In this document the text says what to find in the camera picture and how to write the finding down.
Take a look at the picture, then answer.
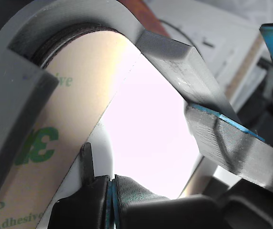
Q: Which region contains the black printed with screw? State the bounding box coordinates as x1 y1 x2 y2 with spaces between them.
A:
185 104 273 229

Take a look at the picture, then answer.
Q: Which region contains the black adhesive tape layer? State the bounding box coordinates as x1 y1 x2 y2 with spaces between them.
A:
32 23 119 70

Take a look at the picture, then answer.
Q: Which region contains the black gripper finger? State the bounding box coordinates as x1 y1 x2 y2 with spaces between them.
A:
111 174 170 229

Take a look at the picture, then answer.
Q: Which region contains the white panel with gray window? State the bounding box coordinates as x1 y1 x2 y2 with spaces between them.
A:
40 54 205 229

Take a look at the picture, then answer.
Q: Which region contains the thin black cable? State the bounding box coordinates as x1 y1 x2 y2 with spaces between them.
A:
160 19 200 54

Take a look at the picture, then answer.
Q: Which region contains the gray printed fixture stand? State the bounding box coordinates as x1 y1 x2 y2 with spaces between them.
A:
0 0 241 213

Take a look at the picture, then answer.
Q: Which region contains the panel with tan adhesive liner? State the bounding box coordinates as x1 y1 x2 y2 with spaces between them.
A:
0 30 141 229

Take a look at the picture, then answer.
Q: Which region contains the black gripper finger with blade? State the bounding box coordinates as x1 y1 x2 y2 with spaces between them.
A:
47 142 111 229

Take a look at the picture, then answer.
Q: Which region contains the reddish wooden board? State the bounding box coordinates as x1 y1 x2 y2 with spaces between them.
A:
136 0 172 38

